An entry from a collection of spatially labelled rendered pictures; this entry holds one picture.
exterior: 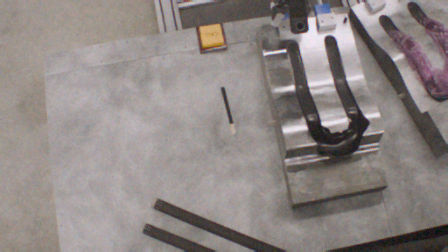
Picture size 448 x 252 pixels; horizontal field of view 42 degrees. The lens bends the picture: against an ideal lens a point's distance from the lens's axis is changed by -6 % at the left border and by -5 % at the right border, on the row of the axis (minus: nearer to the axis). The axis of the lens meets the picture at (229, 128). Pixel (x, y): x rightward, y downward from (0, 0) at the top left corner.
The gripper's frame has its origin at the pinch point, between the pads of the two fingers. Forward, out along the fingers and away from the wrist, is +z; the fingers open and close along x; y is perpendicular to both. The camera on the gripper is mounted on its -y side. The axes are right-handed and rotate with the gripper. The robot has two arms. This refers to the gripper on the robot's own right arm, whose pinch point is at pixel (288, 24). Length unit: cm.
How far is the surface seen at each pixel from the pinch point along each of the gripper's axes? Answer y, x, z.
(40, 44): 57, 92, 91
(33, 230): -27, 102, 91
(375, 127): -33.7, -15.7, -2.6
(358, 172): -43.0, -10.3, 4.7
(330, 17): -0.2, -11.9, -1.0
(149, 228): -47, 46, 8
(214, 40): 1.9, 20.1, 7.1
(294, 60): -9.8, 0.2, 2.6
